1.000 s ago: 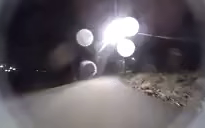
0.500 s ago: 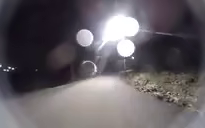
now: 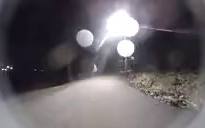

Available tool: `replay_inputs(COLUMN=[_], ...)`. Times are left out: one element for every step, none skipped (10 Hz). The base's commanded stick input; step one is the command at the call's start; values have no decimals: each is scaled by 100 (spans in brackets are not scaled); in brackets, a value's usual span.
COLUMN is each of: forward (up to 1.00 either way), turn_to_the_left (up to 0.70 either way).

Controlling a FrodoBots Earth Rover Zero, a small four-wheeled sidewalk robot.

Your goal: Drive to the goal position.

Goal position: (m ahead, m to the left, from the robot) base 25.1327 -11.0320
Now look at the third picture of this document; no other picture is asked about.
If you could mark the grey paved path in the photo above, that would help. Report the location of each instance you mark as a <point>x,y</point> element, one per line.
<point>96,103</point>

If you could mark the leaf-strewn ground verge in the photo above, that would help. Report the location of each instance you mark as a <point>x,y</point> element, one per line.
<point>166,87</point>

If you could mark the street lamp pole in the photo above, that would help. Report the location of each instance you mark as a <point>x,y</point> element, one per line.
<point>125,63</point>

